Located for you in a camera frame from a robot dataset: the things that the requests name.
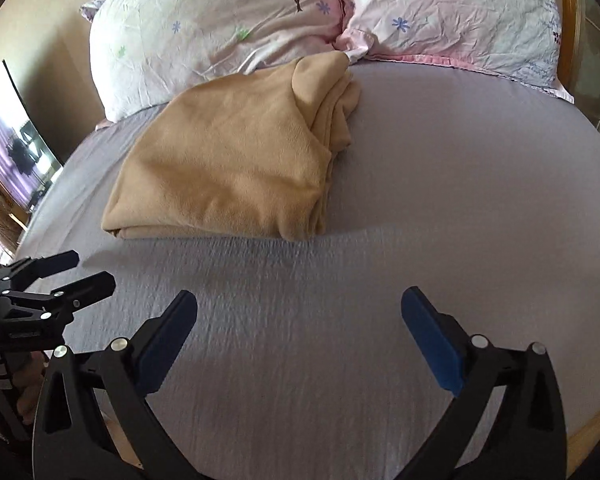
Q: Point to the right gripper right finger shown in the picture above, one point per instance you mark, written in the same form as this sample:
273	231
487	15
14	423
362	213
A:
505	420

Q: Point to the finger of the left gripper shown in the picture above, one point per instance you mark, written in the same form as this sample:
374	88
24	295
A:
85	292
36	268

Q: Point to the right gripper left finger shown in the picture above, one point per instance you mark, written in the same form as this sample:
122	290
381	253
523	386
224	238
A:
70	437

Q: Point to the tan garment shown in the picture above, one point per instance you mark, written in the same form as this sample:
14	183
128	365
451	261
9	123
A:
244	156

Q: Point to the person's left hand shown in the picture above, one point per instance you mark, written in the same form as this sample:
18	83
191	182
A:
29	379

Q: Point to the grey-lilac bed sheet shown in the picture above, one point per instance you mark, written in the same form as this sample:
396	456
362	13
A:
483	193

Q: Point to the left floral pillow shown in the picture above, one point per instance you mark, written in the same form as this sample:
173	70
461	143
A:
145	52

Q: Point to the wooden headboard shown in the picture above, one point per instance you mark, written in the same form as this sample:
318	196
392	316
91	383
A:
579	59

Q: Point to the right pink floral pillow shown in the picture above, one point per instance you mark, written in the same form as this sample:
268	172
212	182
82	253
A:
515	39

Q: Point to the wall television screen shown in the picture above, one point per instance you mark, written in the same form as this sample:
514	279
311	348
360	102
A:
28	167

